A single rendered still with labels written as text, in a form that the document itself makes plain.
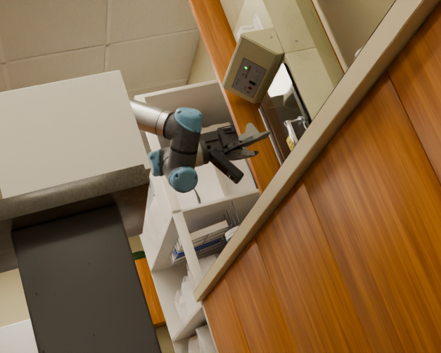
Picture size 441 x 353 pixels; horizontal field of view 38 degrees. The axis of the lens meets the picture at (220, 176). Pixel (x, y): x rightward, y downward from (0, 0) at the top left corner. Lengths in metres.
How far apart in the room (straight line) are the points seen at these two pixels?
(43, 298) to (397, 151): 0.66
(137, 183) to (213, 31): 1.40
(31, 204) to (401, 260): 0.65
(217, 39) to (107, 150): 1.32
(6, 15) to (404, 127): 2.81
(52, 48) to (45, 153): 2.72
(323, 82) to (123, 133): 0.94
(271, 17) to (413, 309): 1.19
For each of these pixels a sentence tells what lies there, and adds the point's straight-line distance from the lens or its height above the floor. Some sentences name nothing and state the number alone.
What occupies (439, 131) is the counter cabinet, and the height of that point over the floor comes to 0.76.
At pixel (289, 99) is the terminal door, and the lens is 2.06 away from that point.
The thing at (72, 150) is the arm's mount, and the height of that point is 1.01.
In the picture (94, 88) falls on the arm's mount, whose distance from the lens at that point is 1.30.
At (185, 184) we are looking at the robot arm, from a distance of 1.72.
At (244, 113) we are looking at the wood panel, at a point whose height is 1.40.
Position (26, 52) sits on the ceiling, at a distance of 3.92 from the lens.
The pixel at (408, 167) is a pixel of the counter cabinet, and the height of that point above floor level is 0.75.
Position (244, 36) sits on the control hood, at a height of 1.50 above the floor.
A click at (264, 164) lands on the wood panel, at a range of 2.27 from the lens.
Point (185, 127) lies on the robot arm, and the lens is 1.68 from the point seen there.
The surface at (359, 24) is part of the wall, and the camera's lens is 2.48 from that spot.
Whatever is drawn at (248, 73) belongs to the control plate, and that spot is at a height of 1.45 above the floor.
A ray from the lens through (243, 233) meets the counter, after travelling 1.85.
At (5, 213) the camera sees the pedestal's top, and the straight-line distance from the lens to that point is 1.17.
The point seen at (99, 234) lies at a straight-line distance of 1.21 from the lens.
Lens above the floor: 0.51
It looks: 18 degrees up
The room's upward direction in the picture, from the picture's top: 20 degrees counter-clockwise
